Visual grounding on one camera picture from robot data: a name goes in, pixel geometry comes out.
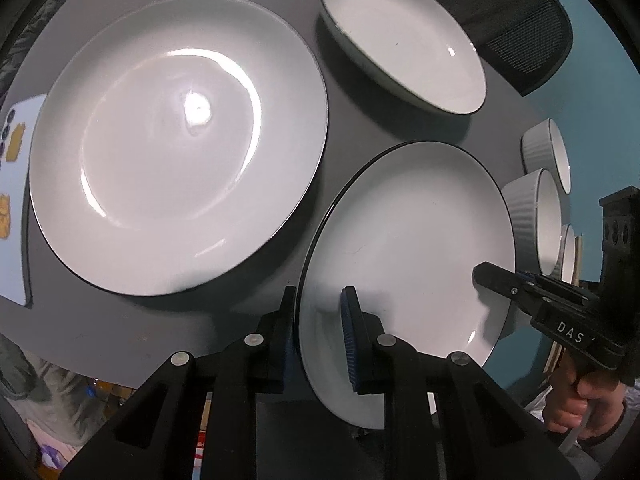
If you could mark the black mesh office chair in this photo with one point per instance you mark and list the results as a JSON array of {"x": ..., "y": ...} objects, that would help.
[{"x": 535, "y": 45}]

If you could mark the large white plate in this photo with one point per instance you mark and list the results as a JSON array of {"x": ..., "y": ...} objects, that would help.
[{"x": 175, "y": 185}]

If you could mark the white box red print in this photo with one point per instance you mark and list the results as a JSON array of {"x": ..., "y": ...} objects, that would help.
[{"x": 204, "y": 455}]

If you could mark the large white ribbed bowl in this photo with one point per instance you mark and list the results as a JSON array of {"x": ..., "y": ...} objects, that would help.
[
  {"x": 525, "y": 210},
  {"x": 569, "y": 255}
]

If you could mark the medium white plate dark rim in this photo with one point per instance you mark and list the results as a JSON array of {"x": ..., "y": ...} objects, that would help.
[{"x": 415, "y": 240}]

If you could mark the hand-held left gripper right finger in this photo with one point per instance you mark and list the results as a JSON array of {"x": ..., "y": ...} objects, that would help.
[{"x": 350, "y": 340}]

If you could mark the person's right forearm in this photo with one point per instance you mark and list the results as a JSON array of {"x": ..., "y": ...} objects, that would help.
[{"x": 605, "y": 447}]

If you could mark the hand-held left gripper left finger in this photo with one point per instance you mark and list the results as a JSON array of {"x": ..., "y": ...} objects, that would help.
[{"x": 286, "y": 360}]

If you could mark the patterned fabric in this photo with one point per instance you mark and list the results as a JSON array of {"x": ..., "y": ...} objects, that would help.
[{"x": 50, "y": 395}]

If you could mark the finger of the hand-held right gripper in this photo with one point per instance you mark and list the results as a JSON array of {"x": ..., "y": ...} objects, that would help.
[
  {"x": 560, "y": 290},
  {"x": 505, "y": 285}
]

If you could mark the small white ribbed bowl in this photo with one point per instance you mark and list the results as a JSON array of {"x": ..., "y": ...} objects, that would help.
[{"x": 540, "y": 150}]

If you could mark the white shallow bowl dark rim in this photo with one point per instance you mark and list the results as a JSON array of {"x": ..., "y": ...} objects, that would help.
[{"x": 400, "y": 35}]

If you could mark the person's right hand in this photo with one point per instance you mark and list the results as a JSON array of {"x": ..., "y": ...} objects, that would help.
[{"x": 565, "y": 410}]

